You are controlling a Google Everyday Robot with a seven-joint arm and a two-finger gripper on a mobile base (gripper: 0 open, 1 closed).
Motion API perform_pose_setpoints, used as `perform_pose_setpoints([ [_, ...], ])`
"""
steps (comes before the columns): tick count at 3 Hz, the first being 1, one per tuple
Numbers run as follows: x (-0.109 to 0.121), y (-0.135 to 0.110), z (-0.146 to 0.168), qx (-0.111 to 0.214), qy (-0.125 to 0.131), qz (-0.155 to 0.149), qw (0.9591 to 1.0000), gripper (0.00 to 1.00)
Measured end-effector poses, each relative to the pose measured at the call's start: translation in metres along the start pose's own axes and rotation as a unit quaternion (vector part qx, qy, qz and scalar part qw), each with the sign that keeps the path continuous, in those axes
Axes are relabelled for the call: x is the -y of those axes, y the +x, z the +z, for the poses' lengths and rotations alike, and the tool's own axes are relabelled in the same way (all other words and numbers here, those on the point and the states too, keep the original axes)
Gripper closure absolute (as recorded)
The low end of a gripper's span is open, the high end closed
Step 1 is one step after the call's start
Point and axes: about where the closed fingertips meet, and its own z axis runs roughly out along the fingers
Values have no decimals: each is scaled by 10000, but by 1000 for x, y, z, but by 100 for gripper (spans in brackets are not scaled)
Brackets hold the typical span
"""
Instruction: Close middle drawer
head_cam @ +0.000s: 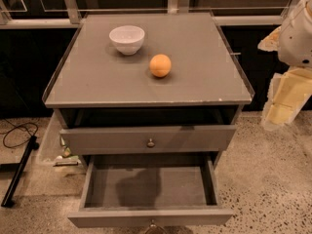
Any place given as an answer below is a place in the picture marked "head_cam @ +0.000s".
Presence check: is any grey drawer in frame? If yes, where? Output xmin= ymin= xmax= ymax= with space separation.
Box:
xmin=68 ymin=153 xmax=233 ymax=228
xmin=59 ymin=107 xmax=238 ymax=156

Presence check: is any grey top drawer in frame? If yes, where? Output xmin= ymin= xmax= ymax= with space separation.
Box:
xmin=59 ymin=107 xmax=238 ymax=156

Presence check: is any orange ball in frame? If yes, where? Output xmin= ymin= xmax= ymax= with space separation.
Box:
xmin=149 ymin=55 xmax=172 ymax=78

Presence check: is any metal window frame rail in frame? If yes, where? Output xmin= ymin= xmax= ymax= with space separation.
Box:
xmin=1 ymin=0 xmax=300 ymax=29

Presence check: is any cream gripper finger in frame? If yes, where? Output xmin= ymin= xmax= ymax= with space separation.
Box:
xmin=257 ymin=26 xmax=281 ymax=52

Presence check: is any grey drawer cabinet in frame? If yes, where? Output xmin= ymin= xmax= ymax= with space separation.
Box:
xmin=42 ymin=12 xmax=255 ymax=168

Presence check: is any clutter beside cabinet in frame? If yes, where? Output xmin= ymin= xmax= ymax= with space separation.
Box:
xmin=54 ymin=137 xmax=80 ymax=167

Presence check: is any black floor cable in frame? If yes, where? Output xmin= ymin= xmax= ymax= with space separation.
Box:
xmin=0 ymin=118 xmax=39 ymax=149

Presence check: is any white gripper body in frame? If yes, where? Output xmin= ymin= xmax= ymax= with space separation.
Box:
xmin=261 ymin=66 xmax=312 ymax=131

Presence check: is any white ceramic bowl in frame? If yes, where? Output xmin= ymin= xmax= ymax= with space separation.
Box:
xmin=109 ymin=25 xmax=145 ymax=56

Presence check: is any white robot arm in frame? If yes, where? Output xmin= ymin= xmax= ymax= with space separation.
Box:
xmin=257 ymin=0 xmax=312 ymax=131

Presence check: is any black metal stand leg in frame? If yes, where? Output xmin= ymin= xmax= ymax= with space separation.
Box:
xmin=1 ymin=136 xmax=39 ymax=208

